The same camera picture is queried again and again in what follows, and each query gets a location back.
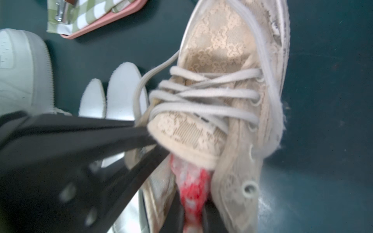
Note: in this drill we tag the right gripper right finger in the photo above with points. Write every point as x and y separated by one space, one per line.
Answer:
211 220

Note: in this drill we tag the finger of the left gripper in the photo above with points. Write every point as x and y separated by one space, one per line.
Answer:
60 199
49 140

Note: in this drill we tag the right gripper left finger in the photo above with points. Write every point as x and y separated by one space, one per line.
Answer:
175 219

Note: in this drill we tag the red patterned insole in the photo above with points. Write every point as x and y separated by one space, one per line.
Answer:
193 185

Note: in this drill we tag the white insole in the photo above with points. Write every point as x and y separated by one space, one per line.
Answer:
93 101
119 106

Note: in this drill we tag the beige sneaker one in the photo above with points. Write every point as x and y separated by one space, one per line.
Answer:
216 103

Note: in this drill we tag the green white checkered cloth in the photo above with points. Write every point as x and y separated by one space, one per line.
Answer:
83 14

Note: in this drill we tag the pink tray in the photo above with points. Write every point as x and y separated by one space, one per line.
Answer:
129 9

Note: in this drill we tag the metal spatula wooden handle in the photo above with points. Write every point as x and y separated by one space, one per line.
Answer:
64 8

